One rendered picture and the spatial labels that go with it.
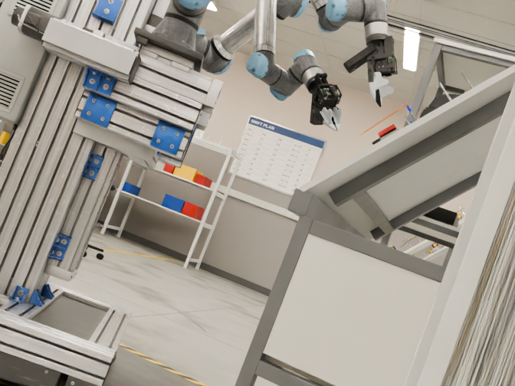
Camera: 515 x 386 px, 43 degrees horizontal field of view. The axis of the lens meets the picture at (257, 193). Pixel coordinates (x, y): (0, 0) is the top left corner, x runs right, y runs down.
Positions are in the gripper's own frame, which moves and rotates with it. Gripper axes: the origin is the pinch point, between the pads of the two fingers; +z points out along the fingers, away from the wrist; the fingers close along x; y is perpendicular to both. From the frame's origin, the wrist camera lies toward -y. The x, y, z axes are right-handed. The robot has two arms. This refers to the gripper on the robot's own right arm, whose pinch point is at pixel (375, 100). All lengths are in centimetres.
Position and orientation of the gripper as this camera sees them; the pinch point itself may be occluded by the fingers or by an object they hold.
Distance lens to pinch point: 213.9
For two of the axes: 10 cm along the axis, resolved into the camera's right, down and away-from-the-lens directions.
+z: 0.4, 9.9, -1.6
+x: 3.8, 1.3, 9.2
